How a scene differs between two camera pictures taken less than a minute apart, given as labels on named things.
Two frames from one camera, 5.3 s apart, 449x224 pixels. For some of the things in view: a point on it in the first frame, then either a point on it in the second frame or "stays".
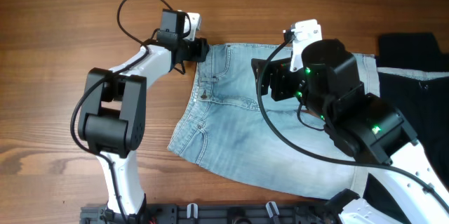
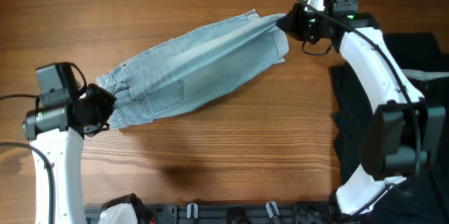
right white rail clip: [269, 210] stays
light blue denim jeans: [224, 130] -> [196, 69]
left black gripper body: [192, 50] -> [99, 103]
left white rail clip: [189, 210] stays
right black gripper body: [262, 76] -> [302, 24]
